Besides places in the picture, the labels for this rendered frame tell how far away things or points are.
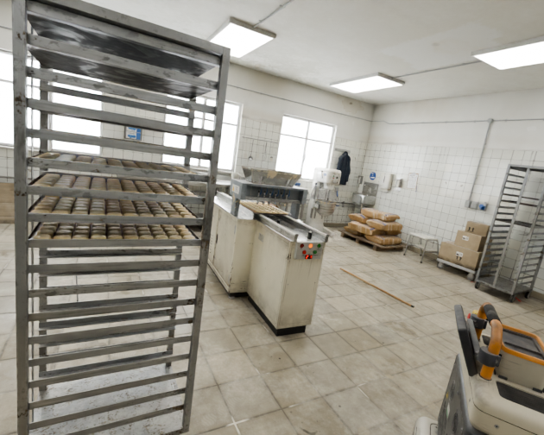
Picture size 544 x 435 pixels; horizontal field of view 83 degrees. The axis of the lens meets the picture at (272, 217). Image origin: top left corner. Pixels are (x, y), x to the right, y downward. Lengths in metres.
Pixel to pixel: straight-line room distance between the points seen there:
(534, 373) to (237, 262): 2.32
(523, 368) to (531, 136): 5.00
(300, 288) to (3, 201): 4.52
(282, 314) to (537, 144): 4.71
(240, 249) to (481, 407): 2.26
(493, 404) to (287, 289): 1.63
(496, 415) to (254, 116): 5.79
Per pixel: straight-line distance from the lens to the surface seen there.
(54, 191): 1.26
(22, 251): 1.29
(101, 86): 1.24
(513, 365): 1.42
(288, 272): 2.49
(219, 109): 1.27
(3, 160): 5.95
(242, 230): 2.97
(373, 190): 7.68
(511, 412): 1.32
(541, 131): 6.12
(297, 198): 3.25
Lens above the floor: 1.44
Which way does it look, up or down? 11 degrees down
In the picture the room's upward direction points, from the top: 8 degrees clockwise
